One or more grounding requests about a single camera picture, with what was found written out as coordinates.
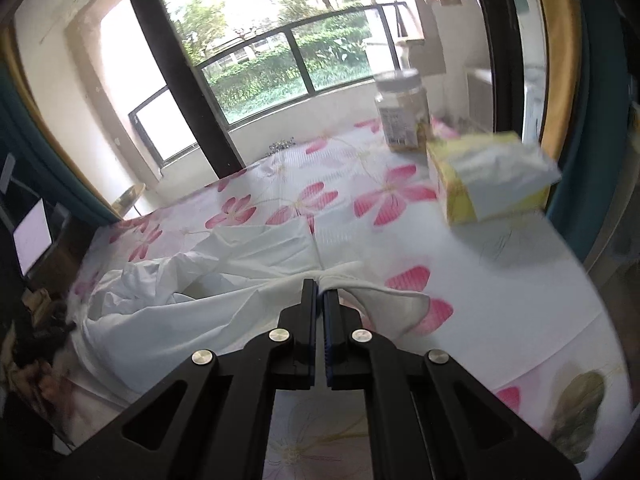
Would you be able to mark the yellow curtain right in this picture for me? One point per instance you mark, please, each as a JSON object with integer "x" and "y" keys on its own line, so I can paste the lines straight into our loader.
{"x": 563, "y": 26}

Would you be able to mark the clear plastic snack jar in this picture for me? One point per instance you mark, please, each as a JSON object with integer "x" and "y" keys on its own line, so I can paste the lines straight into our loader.
{"x": 403, "y": 109}

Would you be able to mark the brown cardboard box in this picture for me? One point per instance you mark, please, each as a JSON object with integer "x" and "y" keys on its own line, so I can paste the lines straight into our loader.
{"x": 59, "y": 265}

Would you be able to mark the black balcony railing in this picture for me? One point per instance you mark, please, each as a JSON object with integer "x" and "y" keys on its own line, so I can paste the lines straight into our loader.
{"x": 247, "y": 78}

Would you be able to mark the floral pink white bedsheet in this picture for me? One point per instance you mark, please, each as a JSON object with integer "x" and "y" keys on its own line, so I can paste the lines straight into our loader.
{"x": 509, "y": 301}

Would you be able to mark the dried potted plant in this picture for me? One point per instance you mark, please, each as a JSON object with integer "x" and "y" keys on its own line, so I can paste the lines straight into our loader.
{"x": 280, "y": 146}

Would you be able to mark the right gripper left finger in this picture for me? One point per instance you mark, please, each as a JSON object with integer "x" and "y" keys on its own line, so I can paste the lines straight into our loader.
{"x": 210, "y": 417}

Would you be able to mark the teal curtain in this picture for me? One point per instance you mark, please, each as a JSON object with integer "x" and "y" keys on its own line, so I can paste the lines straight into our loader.
{"x": 56, "y": 181}

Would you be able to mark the white air conditioner unit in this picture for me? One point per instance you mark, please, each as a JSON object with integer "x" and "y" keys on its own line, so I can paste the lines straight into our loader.
{"x": 480, "y": 97}

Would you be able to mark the white hooded sun jacket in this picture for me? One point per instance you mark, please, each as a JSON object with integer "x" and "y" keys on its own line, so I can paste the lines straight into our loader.
{"x": 140, "y": 322}

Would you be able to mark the yellow tissue box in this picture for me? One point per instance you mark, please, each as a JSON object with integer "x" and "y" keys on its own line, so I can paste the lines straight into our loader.
{"x": 481, "y": 176}

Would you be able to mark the tan jacket pile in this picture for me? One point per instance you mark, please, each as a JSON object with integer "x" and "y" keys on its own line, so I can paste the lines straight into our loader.
{"x": 34, "y": 331}

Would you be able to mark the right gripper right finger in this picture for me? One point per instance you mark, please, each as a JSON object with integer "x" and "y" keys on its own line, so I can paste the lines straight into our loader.
{"x": 427, "y": 416}

